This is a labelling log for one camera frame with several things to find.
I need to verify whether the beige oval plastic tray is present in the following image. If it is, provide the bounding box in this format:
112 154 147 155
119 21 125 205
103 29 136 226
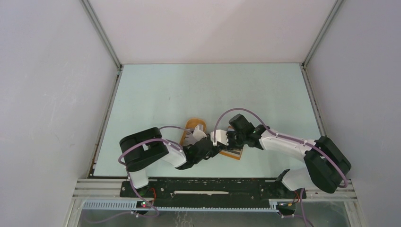
179 118 207 146

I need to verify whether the orange leather card holder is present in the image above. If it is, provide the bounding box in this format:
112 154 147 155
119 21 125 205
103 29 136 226
220 126 244 160

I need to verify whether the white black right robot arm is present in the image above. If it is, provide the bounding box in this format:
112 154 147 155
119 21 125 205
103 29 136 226
229 114 351 198

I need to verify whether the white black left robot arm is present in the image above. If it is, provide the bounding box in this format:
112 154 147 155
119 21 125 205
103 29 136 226
118 126 221 197

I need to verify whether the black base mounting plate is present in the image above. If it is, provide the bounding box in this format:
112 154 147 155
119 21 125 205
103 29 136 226
120 177 301 209

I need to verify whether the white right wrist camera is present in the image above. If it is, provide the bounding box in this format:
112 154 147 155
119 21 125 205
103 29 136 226
210 130 228 146

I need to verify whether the white slotted cable duct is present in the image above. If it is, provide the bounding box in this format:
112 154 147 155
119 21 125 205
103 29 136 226
82 200 279 212

